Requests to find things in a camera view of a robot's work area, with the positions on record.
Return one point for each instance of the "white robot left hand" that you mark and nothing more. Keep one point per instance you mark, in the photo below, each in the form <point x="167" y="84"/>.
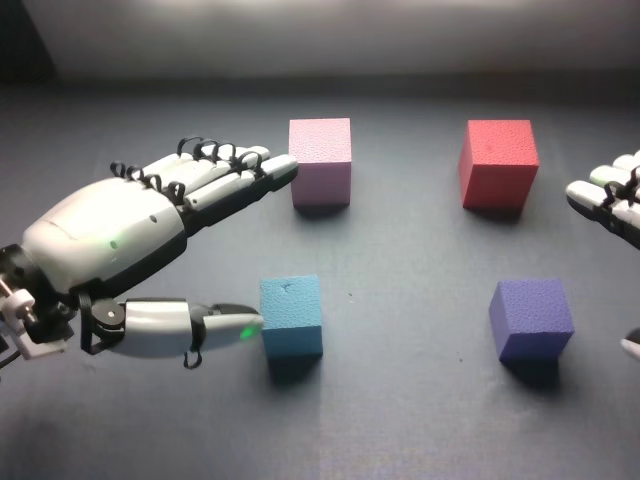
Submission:
<point x="105" y="220"/>

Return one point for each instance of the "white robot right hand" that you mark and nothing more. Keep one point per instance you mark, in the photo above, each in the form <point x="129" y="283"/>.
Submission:
<point x="600" y="192"/>

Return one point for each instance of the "small blue foam cube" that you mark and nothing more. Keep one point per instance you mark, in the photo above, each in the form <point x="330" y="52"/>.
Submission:
<point x="292" y="310"/>

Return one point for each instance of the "red cube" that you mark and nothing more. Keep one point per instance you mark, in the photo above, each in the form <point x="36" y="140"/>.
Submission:
<point x="497" y="160"/>

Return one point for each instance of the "small purple foam cube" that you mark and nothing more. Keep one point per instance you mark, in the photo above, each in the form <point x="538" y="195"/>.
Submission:
<point x="532" y="317"/>

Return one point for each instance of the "pink cube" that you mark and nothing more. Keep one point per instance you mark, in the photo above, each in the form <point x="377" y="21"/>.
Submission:
<point x="320" y="160"/>

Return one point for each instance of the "grey table cloth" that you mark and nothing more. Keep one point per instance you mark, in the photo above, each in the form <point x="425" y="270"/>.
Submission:
<point x="400" y="415"/>

